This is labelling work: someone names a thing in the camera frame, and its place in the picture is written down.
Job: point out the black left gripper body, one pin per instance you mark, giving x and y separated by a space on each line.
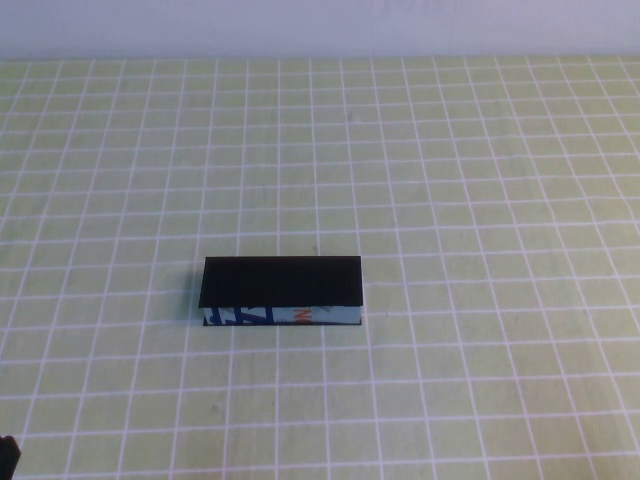
7 460

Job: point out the black glasses case box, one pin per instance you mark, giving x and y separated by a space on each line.
280 280

